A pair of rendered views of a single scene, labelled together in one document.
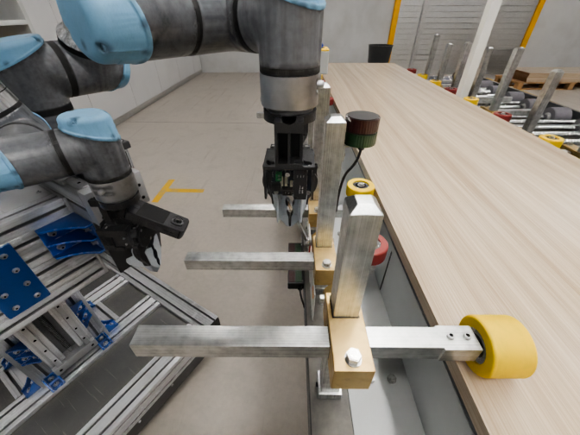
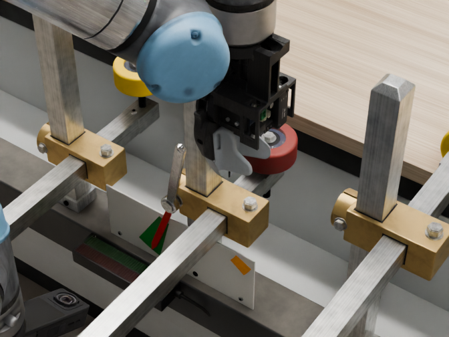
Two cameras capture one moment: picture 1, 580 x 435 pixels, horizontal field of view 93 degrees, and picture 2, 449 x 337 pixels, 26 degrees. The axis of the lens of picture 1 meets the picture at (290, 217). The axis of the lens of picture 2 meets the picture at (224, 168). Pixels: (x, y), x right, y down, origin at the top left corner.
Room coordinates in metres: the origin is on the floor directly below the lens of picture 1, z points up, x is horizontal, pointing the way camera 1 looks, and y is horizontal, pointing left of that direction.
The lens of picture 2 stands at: (-0.07, 0.68, 1.77)
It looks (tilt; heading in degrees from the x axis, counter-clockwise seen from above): 43 degrees down; 305
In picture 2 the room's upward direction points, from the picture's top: straight up
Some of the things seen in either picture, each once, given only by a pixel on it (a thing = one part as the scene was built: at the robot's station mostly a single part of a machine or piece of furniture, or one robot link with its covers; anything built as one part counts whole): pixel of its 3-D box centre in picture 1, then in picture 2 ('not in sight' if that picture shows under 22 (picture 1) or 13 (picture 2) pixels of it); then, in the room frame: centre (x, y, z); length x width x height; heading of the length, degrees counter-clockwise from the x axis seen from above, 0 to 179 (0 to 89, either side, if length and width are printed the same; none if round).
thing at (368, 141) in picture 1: (359, 135); not in sight; (0.49, -0.13, 1.13); 0.06 x 0.06 x 0.02
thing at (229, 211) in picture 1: (293, 211); (57, 185); (0.70, -0.01, 0.81); 0.44 x 0.03 x 0.04; 90
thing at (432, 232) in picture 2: (353, 356); (434, 230); (0.17, -0.08, 0.98); 0.02 x 0.02 x 0.01
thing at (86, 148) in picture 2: (315, 207); (81, 152); (0.72, -0.08, 0.81); 0.14 x 0.06 x 0.05; 0
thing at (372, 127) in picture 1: (362, 122); not in sight; (0.49, -0.13, 1.15); 0.06 x 0.06 x 0.02
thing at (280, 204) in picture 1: (280, 210); (231, 160); (0.38, 0.02, 1.04); 0.06 x 0.03 x 0.09; 179
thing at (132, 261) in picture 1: (140, 261); not in sight; (0.43, 0.33, 0.86); 0.06 x 0.03 x 0.09; 89
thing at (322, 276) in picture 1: (324, 255); (218, 202); (0.47, -0.08, 0.85); 0.14 x 0.06 x 0.05; 0
